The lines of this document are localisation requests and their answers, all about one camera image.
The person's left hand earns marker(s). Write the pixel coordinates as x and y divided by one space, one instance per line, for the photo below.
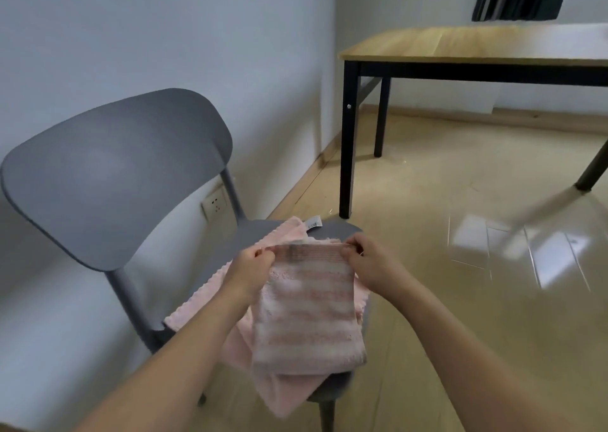
247 272

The person's right hand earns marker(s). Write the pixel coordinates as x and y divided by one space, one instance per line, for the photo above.
377 265

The pink white striped towel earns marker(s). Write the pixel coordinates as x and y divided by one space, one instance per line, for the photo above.
309 313

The person's right forearm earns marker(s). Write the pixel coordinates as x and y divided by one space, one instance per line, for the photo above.
465 365

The person's left forearm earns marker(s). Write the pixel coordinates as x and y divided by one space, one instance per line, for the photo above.
171 370

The grey plastic chair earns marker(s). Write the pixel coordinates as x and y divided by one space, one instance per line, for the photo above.
114 170

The wooden table with black legs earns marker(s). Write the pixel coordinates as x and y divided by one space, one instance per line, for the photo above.
451 42

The white wall socket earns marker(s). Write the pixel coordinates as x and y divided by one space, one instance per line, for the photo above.
214 204

